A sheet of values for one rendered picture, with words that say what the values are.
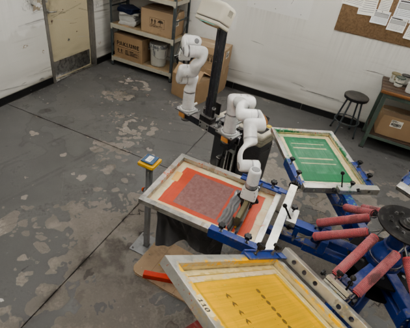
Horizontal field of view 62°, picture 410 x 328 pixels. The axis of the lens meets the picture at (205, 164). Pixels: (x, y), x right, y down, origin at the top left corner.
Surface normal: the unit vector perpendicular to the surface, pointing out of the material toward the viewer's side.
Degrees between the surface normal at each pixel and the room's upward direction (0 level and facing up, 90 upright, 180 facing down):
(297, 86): 90
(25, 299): 0
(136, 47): 90
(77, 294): 0
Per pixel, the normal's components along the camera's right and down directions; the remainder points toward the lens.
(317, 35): -0.41, 0.51
